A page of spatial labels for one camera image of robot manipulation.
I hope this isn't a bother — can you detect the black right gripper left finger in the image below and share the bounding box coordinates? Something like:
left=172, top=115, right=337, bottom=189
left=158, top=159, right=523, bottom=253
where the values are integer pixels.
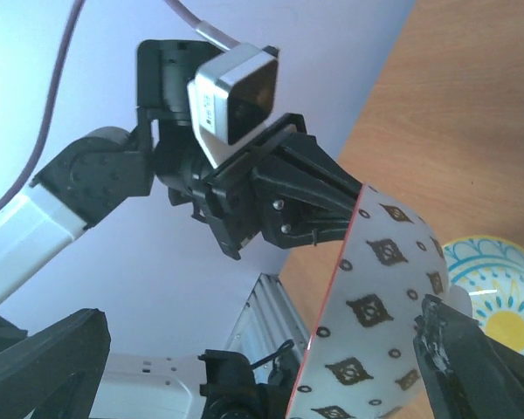
left=0, top=308, right=111, bottom=418

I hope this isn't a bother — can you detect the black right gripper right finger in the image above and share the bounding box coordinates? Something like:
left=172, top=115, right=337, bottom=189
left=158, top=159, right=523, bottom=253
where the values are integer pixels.
left=413, top=294, right=524, bottom=419

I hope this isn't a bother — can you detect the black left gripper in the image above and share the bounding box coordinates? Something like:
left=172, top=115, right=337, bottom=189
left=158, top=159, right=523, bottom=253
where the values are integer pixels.
left=155, top=113, right=362, bottom=260

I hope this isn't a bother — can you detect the yellow blue sun bowl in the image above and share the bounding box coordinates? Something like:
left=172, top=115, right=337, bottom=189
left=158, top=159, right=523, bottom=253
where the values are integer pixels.
left=442, top=236, right=524, bottom=356

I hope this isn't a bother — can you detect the pink patterned bowl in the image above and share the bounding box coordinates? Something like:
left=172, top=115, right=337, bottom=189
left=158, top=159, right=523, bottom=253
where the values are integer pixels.
left=286, top=184, right=472, bottom=418

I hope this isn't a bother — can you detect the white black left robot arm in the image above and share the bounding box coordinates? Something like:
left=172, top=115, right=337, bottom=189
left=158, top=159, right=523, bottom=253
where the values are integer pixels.
left=0, top=40, right=362, bottom=304

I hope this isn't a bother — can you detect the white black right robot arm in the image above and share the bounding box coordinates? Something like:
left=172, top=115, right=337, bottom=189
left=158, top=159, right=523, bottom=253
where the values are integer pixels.
left=0, top=286, right=524, bottom=418

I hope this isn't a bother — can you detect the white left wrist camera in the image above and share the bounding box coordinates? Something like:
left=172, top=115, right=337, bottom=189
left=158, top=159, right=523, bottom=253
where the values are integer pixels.
left=187, top=43, right=279, bottom=168

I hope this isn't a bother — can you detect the left aluminium corner post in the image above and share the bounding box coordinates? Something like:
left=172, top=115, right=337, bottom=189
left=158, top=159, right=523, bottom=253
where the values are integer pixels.
left=224, top=274, right=309, bottom=388

